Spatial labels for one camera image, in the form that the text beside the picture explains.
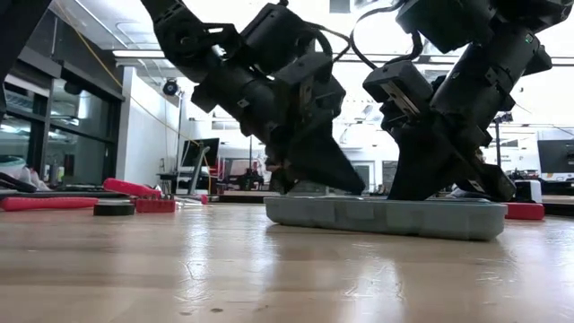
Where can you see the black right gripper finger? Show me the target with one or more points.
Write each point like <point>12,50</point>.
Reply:
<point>421,175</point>
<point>484,181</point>

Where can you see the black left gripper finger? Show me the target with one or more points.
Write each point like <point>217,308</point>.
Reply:
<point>280,179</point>
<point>327,166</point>

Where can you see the red tape measure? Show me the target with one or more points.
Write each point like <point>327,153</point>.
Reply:
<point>527,212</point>

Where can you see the grey plastic tool case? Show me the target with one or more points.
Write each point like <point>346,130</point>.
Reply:
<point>381,220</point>

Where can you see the red bit holder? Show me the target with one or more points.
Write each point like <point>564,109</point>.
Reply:
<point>156,206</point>

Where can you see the black tape roll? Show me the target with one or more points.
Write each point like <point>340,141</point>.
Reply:
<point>113,209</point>

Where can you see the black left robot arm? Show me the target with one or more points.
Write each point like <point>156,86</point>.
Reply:
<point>215,45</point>

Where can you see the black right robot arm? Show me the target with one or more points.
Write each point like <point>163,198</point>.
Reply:
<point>493,67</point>

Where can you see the grey box with green lights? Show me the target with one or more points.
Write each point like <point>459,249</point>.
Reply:
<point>309,188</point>

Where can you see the white box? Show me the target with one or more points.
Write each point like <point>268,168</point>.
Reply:
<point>533,190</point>

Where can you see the black monitor on stand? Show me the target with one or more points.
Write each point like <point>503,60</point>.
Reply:
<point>193,152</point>

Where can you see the white cloth bundle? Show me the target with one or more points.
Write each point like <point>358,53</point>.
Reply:
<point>18,172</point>

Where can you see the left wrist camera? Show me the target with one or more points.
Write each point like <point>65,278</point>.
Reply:
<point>329,103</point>

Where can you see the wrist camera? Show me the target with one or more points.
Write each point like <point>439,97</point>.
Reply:
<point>329,103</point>
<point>394,81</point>

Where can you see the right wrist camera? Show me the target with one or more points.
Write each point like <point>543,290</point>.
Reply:
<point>394,81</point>

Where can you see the black round wall camera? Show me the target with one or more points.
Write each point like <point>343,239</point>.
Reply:
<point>170,87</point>

